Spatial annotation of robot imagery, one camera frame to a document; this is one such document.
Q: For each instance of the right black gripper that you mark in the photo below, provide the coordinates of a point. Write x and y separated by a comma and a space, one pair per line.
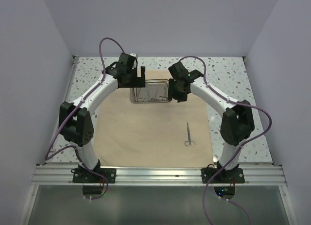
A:
181, 98

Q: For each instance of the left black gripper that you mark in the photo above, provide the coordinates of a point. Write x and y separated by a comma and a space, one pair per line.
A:
138, 82

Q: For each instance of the steel instrument tray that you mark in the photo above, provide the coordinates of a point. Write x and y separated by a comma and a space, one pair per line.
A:
148, 83

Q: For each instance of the beige cloth wrap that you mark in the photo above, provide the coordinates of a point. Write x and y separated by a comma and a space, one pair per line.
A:
152, 135

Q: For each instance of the steel surgical scissors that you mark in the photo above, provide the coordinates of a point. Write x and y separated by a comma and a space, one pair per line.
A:
189, 141

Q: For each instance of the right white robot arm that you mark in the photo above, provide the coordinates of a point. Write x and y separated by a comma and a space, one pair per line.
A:
237, 118

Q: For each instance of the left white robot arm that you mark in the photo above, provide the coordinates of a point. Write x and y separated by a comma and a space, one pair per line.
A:
75, 118

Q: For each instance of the steel forceps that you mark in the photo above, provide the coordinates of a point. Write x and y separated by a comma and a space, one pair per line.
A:
139, 94

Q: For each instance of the left aluminium side rail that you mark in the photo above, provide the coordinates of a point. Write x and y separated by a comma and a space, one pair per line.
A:
75, 60

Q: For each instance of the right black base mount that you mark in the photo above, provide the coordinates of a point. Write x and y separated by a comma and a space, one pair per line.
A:
223, 176

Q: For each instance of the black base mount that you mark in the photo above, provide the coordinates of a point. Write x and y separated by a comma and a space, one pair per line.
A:
101, 175
223, 176

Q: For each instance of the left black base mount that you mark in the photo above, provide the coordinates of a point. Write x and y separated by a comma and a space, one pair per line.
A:
101, 175

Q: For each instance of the aluminium front rail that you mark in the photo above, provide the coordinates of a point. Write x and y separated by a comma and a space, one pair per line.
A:
247, 175

